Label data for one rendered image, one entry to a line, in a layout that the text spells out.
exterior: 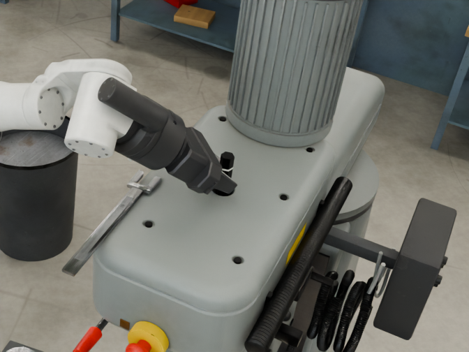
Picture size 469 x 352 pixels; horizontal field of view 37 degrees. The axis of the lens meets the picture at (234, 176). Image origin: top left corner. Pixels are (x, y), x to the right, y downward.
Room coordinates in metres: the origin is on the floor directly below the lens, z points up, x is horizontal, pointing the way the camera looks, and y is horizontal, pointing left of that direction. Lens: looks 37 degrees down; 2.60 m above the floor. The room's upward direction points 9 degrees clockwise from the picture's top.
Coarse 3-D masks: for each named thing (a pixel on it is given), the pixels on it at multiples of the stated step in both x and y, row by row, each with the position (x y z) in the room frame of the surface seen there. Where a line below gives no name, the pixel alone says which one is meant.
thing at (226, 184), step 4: (224, 176) 0.85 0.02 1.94; (220, 180) 0.85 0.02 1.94; (224, 180) 0.85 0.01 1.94; (228, 180) 0.85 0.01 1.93; (232, 180) 0.86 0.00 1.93; (220, 184) 0.85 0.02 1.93; (224, 184) 0.85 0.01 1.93; (228, 184) 0.85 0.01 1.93; (232, 184) 0.86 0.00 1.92; (236, 184) 0.86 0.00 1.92; (216, 188) 0.85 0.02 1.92; (220, 188) 0.85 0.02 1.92; (224, 188) 0.85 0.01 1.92; (228, 188) 0.86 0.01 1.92; (232, 188) 0.86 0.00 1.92; (228, 192) 0.86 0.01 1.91
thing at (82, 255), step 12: (132, 180) 0.86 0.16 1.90; (156, 180) 0.87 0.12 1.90; (132, 192) 0.83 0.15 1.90; (144, 192) 0.84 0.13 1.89; (120, 204) 0.80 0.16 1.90; (132, 204) 0.81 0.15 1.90; (108, 216) 0.77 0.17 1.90; (120, 216) 0.78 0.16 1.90; (96, 228) 0.74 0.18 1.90; (108, 228) 0.75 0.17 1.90; (96, 240) 0.72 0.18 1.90; (84, 252) 0.69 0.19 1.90; (72, 264) 0.67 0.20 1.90
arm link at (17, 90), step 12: (0, 84) 0.83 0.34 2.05; (12, 84) 0.83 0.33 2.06; (24, 84) 0.82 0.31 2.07; (0, 96) 0.81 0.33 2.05; (12, 96) 0.80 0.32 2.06; (0, 108) 0.80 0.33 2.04; (12, 108) 0.79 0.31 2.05; (0, 120) 0.79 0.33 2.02; (12, 120) 0.79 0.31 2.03; (24, 120) 0.78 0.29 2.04
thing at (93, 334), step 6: (102, 318) 0.74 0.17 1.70; (102, 324) 0.73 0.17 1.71; (90, 330) 0.71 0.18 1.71; (96, 330) 0.71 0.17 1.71; (84, 336) 0.70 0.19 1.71; (90, 336) 0.70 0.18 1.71; (96, 336) 0.70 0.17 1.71; (84, 342) 0.69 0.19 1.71; (90, 342) 0.69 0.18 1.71; (96, 342) 0.70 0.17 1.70; (78, 348) 0.67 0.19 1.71; (84, 348) 0.68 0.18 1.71; (90, 348) 0.68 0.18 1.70
